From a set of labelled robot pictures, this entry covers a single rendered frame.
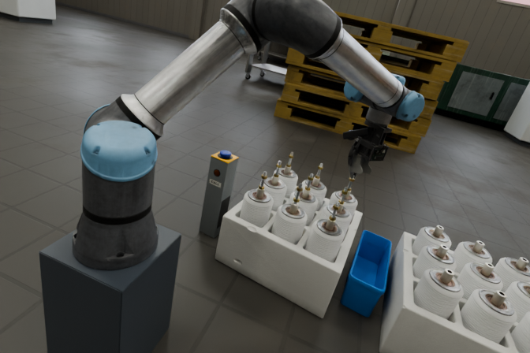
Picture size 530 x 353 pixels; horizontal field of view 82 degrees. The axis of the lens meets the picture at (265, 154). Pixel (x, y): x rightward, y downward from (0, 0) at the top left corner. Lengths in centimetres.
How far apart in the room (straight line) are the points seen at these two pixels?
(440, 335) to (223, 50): 85
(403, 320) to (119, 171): 77
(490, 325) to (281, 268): 53
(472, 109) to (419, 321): 544
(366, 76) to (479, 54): 768
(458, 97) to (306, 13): 560
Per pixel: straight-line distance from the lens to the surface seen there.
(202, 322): 94
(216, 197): 109
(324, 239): 91
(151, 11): 1010
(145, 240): 63
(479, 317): 99
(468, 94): 616
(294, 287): 100
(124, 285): 61
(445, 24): 821
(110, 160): 53
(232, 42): 67
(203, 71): 66
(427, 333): 98
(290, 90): 283
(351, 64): 68
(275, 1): 61
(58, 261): 67
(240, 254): 103
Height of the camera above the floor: 74
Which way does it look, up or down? 22 degrees down
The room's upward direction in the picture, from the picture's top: 13 degrees clockwise
